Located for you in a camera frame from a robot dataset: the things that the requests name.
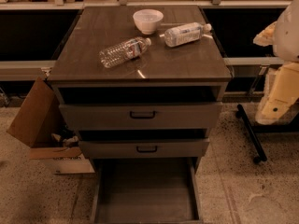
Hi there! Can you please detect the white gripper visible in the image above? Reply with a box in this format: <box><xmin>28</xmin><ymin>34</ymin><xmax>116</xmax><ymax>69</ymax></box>
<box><xmin>253</xmin><ymin>21</ymin><xmax>299</xmax><ymax>125</ymax></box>

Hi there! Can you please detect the clear ribbed water bottle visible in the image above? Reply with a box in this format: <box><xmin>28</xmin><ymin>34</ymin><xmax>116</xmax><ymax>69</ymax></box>
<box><xmin>99</xmin><ymin>36</ymin><xmax>151</xmax><ymax>68</ymax></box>

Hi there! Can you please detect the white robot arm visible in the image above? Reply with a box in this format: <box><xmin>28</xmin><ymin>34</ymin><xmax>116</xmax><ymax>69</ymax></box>
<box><xmin>253</xmin><ymin>0</ymin><xmax>299</xmax><ymax>125</ymax></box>

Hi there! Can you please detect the white labelled water bottle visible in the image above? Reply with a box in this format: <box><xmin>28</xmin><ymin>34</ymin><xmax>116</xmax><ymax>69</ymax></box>
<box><xmin>164</xmin><ymin>22</ymin><xmax>212</xmax><ymax>48</ymax></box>

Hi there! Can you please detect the dark wooden drawer cabinet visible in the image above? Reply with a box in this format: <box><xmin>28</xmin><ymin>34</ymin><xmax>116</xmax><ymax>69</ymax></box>
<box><xmin>47</xmin><ymin>5</ymin><xmax>234</xmax><ymax>173</ymax></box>

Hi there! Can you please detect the grey middle drawer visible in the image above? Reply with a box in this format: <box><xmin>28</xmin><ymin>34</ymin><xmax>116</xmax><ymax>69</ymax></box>
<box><xmin>79</xmin><ymin>138</ymin><xmax>209</xmax><ymax>159</ymax></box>

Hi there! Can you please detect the grey top drawer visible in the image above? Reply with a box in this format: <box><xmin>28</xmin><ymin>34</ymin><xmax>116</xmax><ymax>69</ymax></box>
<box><xmin>59</xmin><ymin>103</ymin><xmax>221</xmax><ymax>131</ymax></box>

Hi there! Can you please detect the grey open bottom drawer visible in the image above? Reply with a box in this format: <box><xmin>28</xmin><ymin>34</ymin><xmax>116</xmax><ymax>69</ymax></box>
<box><xmin>91</xmin><ymin>158</ymin><xmax>203</xmax><ymax>224</ymax></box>

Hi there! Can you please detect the black wheeled stand base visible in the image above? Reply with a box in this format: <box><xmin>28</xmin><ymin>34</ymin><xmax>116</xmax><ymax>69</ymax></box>
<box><xmin>235</xmin><ymin>105</ymin><xmax>299</xmax><ymax>164</ymax></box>

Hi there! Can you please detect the white plastic bowl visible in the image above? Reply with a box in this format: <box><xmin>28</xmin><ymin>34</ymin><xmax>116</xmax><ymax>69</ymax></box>
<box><xmin>133</xmin><ymin>9</ymin><xmax>164</xmax><ymax>35</ymax></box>

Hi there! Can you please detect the open cardboard box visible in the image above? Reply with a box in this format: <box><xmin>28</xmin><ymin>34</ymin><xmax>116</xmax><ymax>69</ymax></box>
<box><xmin>7</xmin><ymin>78</ymin><xmax>94</xmax><ymax>175</ymax></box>

